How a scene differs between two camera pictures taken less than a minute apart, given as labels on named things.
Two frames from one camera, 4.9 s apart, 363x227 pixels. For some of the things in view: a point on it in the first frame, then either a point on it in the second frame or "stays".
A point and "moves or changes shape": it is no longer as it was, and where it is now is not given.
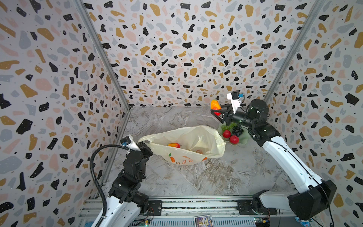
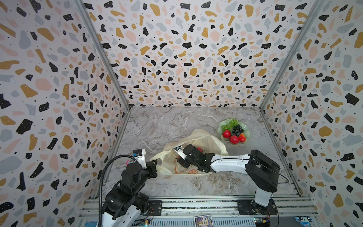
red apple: (234, 139) stays
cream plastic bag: (186, 146) moves or changes shape
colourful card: (203, 221) stays
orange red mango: (215, 105) -> (242, 138)
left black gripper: (143, 148) -> (152, 168)
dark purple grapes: (237, 131) stays
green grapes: (224, 127) stays
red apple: (227, 134) stays
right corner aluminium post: (315, 9) stays
